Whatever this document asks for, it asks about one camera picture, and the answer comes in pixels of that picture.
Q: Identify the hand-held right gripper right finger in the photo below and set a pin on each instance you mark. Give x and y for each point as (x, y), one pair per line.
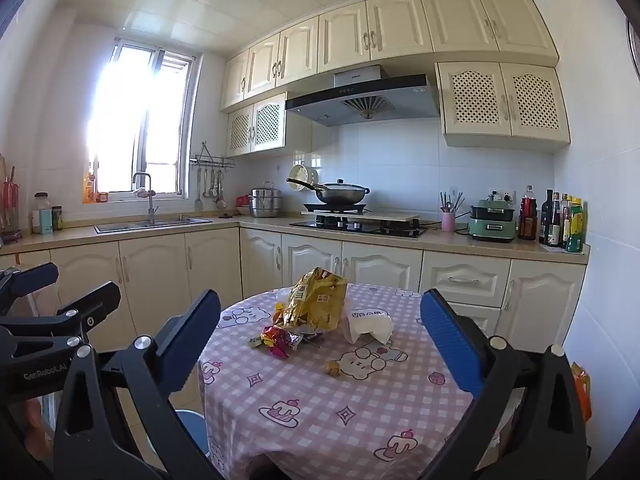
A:
(450, 340)

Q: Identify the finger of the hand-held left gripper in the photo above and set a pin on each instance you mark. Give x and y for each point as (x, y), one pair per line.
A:
(30, 281)
(97, 302)

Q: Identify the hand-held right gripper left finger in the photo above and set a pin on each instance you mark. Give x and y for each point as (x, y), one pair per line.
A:
(190, 340)

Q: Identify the dried orange peel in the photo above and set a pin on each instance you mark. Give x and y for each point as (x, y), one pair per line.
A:
(332, 367)

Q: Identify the white lid jar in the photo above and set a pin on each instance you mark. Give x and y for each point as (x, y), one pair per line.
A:
(42, 215)

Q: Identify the small dark jar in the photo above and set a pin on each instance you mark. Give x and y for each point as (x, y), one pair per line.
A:
(57, 219)

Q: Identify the cream lower kitchen cabinets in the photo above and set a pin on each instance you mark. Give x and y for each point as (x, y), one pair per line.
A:
(165, 270)

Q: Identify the cream kitchen cabinets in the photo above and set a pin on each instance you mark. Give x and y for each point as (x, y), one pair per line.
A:
(165, 270)
(395, 22)

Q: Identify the red utensil stand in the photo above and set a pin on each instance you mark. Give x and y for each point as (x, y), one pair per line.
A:
(10, 205)

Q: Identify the white paper tissue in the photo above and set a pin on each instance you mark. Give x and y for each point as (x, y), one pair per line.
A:
(367, 327)

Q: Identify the colourful candy wrapper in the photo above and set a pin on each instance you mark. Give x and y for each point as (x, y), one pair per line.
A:
(277, 340)

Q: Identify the blue stool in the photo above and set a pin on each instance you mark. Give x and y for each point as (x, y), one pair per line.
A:
(192, 427)

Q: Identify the steel sink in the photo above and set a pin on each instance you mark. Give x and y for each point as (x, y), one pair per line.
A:
(150, 225)

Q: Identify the orange net bag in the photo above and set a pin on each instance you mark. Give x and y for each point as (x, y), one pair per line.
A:
(90, 185)

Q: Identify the pink utensil holder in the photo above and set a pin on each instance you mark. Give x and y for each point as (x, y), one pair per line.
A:
(448, 221)

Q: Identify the metal faucet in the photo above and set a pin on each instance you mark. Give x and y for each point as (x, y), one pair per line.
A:
(149, 195)

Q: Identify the green electric cooker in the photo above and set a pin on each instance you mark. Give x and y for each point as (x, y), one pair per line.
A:
(492, 222)

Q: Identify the yellow snack bag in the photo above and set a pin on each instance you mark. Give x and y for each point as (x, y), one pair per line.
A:
(315, 305)

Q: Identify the metal spatula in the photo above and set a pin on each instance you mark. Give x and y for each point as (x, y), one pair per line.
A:
(198, 202)

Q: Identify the orange plastic bag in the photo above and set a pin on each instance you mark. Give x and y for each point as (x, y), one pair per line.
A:
(581, 390)

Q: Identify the metal ladle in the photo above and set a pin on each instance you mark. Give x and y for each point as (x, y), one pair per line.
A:
(220, 202)

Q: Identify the round table, pink checked cloth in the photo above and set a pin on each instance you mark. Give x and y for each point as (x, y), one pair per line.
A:
(320, 410)

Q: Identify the red bowl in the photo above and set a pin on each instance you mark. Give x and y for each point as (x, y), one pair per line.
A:
(243, 201)

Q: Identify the black gas stove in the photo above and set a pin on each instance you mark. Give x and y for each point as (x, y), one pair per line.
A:
(350, 228)

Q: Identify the white label dark bottle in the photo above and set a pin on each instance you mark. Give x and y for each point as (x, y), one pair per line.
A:
(555, 232)

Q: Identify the dark glass bottle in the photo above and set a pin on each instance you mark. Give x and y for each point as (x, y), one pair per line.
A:
(545, 220)

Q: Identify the steel steamer pot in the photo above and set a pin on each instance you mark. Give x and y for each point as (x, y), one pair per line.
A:
(266, 202)

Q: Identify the green yellow bottle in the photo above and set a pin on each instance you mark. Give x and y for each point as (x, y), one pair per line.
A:
(576, 230)

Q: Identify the slim amber bottle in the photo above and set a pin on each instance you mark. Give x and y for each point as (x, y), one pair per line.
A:
(565, 215)

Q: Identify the steel wok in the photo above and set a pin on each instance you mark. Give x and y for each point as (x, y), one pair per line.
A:
(340, 194)

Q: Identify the kitchen window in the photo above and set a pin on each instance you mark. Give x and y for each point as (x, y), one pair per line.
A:
(165, 125)

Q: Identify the cream colander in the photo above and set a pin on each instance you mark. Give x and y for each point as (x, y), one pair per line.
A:
(306, 172)

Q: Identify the small lattice door cabinet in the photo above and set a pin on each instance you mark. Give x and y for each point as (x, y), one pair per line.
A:
(255, 125)

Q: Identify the wide lattice door cabinet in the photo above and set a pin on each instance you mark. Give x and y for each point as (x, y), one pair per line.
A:
(500, 100)

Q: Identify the grey range hood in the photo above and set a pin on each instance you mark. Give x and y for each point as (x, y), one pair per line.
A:
(360, 97)

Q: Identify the cream upper kitchen cabinets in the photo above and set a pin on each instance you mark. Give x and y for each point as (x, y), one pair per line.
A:
(395, 22)

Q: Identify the white wall socket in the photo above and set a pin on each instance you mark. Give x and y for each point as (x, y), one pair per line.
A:
(505, 195)

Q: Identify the metal wall utensil rack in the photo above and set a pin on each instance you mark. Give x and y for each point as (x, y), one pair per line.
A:
(212, 161)

